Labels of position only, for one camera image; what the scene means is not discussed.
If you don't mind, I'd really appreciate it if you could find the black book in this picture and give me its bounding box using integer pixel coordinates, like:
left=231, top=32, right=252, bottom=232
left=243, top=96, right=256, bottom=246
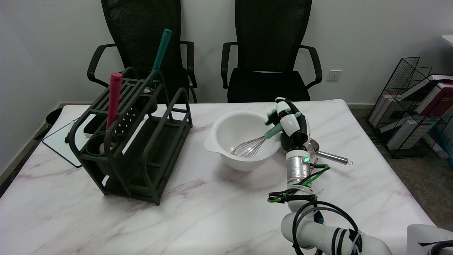
left=400, top=79, right=453, bottom=103

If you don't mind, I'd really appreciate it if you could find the stainless steel scoop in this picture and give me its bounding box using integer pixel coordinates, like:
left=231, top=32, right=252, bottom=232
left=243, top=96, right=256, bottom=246
left=306, top=139, right=353, bottom=166

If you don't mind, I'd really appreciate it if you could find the black mesh office chair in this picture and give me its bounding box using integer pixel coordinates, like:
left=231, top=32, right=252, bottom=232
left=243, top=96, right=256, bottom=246
left=221, top=0, right=323, bottom=103
left=87, top=0, right=198, bottom=104

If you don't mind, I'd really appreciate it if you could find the black waste bin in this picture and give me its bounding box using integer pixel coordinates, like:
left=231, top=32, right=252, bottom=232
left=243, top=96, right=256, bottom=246
left=45, top=108, right=63, bottom=126

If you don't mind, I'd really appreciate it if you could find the black looped cable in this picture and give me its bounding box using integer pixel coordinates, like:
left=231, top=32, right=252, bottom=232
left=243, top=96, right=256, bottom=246
left=293, top=201, right=360, bottom=255

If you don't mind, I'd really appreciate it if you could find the white board with black edge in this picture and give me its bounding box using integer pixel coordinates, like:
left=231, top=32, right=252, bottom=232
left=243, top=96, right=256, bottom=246
left=42, top=120, right=96, bottom=168

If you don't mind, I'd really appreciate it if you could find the white plastic mixing bowl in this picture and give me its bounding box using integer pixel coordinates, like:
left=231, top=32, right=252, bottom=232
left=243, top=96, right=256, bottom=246
left=204, top=110, right=283, bottom=172

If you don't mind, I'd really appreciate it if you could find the red utensil handle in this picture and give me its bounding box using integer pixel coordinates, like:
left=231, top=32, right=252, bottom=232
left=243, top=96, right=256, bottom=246
left=106, top=72, right=123, bottom=130

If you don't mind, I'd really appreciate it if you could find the black wire mesh rack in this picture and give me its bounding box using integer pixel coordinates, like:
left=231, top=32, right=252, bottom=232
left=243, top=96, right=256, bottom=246
left=366, top=57, right=453, bottom=160

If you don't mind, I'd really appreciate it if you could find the teal utensil handle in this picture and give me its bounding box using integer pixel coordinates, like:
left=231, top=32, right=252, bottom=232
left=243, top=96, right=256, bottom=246
left=148, top=28, right=173, bottom=89

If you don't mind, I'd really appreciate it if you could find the green and black cable bundle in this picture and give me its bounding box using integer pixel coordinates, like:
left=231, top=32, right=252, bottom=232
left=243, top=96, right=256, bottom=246
left=267, top=163, right=330, bottom=204

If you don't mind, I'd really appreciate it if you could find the dark green dish rack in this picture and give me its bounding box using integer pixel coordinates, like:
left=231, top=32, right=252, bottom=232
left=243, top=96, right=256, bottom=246
left=65, top=67, right=193, bottom=206

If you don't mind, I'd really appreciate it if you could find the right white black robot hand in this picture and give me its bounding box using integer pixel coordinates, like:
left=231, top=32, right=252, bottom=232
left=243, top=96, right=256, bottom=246
left=265, top=97, right=312, bottom=152

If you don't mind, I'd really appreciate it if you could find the whisk with mint handle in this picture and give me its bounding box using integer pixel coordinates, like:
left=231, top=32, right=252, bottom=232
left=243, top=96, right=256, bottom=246
left=231, top=113, right=301, bottom=158

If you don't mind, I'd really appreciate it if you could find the maroon book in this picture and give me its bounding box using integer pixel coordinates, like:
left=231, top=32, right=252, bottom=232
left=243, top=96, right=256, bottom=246
left=418, top=83, right=453, bottom=118

